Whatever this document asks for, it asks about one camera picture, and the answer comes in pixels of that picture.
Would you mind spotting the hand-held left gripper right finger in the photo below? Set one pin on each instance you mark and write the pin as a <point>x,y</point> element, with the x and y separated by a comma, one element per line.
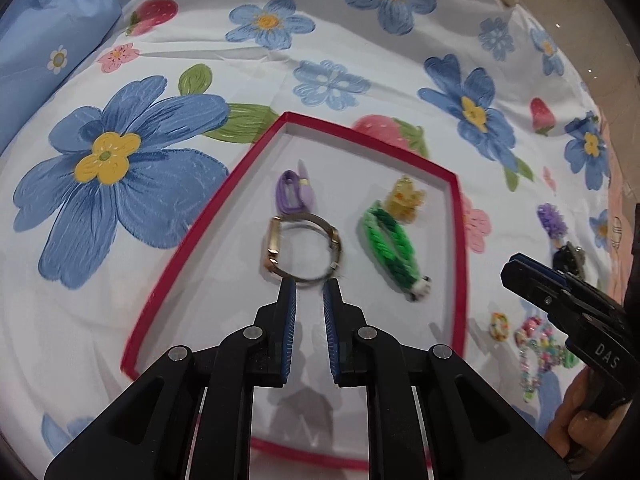
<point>330,330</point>

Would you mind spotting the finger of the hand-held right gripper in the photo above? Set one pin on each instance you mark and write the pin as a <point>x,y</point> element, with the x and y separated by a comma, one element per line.
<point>550,269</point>
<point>530,282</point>

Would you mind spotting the person's right hand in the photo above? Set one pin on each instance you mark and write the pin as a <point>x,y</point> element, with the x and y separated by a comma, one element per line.
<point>570,425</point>

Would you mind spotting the pink printed cloth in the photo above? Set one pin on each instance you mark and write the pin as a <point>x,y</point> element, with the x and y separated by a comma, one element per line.
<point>617,200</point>

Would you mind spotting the light blue daisy pillow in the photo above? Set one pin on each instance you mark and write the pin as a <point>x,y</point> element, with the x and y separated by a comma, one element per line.
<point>40,35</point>

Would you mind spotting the red shallow cardboard box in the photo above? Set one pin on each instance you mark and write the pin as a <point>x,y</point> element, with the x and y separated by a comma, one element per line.
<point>240,240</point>

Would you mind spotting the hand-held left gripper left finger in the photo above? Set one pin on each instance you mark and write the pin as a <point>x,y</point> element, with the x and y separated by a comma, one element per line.
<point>289,330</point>

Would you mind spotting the yellow duck hair clip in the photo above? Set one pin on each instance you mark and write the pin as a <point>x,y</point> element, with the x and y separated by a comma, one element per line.
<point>402,200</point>

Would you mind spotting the purple flower hair clip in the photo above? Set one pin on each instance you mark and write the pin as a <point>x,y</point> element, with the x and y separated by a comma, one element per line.
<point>551,220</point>

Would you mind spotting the gold bangle watch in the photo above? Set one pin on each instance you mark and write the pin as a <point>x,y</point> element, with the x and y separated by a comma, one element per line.
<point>272,240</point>

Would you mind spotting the blue floral bed sheet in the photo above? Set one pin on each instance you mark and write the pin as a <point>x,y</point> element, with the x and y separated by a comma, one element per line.
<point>350,35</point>

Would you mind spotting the black hair clip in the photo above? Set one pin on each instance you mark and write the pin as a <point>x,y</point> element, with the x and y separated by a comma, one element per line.
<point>570,257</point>

